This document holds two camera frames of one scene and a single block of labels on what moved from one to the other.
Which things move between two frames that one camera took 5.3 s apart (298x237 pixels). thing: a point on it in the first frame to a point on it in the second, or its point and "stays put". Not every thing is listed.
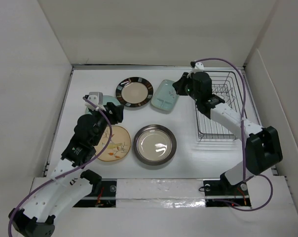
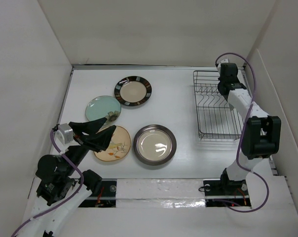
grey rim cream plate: x=154 y=144 stays put
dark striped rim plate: x=134 y=92 stays put
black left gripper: x=115 y=116 to x=95 y=139
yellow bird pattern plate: x=119 y=146 stays put
